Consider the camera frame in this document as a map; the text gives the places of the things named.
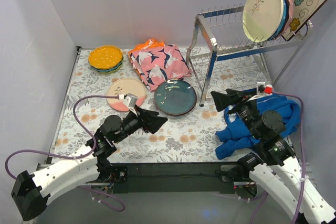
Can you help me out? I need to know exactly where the dark teal plate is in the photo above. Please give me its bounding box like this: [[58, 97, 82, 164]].
[[162, 104, 195, 116], [154, 79, 197, 111]]

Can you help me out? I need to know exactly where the cream and pink plate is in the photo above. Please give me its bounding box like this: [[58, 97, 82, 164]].
[[107, 78, 146, 112]]

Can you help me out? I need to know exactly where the green polka dot plate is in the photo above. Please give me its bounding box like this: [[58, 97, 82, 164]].
[[91, 65, 122, 74]]

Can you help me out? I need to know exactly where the blue polka dot plate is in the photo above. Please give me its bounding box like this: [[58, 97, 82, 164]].
[[91, 61, 123, 73]]

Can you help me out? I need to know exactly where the yellow polka dot plate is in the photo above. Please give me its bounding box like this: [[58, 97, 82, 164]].
[[88, 45, 123, 70]]

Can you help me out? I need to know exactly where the cream rimmed plate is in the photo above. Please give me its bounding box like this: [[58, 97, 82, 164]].
[[242, 0, 285, 43]]

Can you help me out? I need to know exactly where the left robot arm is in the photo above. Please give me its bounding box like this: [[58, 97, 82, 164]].
[[11, 106, 167, 221]]

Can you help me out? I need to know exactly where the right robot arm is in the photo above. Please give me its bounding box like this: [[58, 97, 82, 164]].
[[211, 85, 335, 223]]

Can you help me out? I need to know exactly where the steel dish rack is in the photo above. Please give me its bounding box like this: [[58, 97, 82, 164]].
[[185, 6, 313, 106]]

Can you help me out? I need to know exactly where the light blue plate in rack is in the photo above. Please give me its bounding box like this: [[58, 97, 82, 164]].
[[268, 1, 287, 41]]

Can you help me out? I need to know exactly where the pink plate in rack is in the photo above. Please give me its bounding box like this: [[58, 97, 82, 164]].
[[280, 0, 293, 35]]

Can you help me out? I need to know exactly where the dark teal plate on table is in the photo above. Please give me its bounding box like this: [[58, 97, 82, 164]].
[[162, 104, 195, 116]]

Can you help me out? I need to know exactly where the blue cloth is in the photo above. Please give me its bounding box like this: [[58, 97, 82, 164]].
[[215, 94, 301, 159]]

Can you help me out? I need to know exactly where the floral table mat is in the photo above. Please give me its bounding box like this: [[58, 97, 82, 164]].
[[51, 46, 300, 164]]

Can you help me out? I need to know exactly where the pink bird print cloth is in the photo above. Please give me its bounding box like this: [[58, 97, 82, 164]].
[[130, 44, 191, 91]]

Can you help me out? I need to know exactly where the orange cloth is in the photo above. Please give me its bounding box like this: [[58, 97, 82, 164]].
[[128, 38, 165, 58]]

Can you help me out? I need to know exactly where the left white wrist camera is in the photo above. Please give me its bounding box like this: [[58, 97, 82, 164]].
[[118, 93, 138, 112]]

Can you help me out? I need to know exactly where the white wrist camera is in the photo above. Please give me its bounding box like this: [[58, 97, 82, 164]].
[[118, 93, 138, 112], [249, 82, 273, 101]]

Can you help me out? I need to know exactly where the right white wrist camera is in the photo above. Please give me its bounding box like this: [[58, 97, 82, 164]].
[[249, 82, 273, 101]]

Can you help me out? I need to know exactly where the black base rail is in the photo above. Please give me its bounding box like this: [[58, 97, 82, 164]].
[[89, 161, 263, 195]]

